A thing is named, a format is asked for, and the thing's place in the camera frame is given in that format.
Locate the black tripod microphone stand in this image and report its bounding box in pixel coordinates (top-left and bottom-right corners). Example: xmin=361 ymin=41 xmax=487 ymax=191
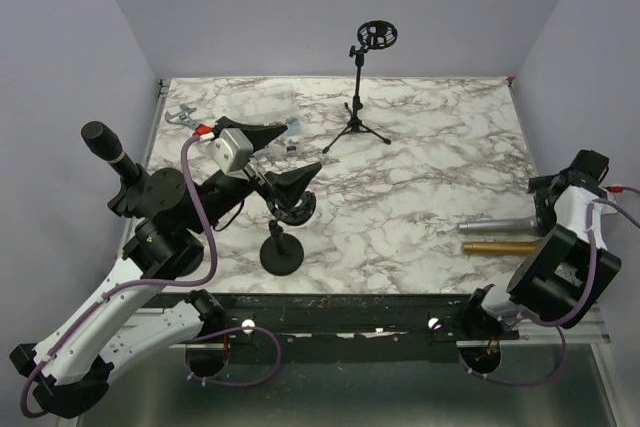
xmin=322 ymin=20 xmax=398 ymax=154

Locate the black round-base shock mount stand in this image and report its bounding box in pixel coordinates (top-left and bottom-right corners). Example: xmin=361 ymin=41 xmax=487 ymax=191
xmin=259 ymin=191 xmax=317 ymax=276

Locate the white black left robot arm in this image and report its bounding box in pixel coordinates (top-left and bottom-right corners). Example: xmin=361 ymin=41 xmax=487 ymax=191
xmin=10 ymin=117 xmax=322 ymax=419

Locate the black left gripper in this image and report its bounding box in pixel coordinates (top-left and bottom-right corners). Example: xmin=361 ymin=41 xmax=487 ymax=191
xmin=189 ymin=118 xmax=321 ymax=235

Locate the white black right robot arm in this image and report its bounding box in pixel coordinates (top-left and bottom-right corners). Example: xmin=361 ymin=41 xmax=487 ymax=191
xmin=457 ymin=150 xmax=621 ymax=339

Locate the black microphone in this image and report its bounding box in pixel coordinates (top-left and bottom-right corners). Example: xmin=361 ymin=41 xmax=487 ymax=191
xmin=81 ymin=121 xmax=148 ymax=187

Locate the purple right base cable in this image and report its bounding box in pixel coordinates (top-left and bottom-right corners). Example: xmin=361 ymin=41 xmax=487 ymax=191
xmin=457 ymin=321 xmax=567 ymax=387

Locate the black front mounting rail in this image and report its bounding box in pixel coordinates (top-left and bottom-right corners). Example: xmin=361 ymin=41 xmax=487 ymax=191
xmin=185 ymin=294 xmax=518 ymax=369

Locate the gold microphone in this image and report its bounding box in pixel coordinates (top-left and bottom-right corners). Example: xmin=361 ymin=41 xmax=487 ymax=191
xmin=461 ymin=242 xmax=537 ymax=256

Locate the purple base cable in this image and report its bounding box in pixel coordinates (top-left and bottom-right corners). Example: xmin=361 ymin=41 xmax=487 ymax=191
xmin=185 ymin=324 xmax=282 ymax=388
xmin=457 ymin=321 xmax=567 ymax=387

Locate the red handled adjustable wrench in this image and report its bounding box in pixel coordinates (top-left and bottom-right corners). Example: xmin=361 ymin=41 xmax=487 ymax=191
xmin=164 ymin=104 xmax=212 ymax=136

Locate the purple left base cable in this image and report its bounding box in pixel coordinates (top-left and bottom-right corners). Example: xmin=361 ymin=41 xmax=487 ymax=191
xmin=185 ymin=324 xmax=282 ymax=388

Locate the silver microphone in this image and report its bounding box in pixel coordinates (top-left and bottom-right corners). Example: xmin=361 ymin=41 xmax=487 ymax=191
xmin=456 ymin=216 xmax=538 ymax=233

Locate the clear plastic screw organizer box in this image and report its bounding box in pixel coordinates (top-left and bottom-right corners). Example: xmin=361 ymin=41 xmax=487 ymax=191
xmin=228 ymin=82 xmax=304 ymax=157

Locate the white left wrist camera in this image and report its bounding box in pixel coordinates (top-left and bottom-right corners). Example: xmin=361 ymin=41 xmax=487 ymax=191
xmin=205 ymin=128 xmax=254 ymax=175

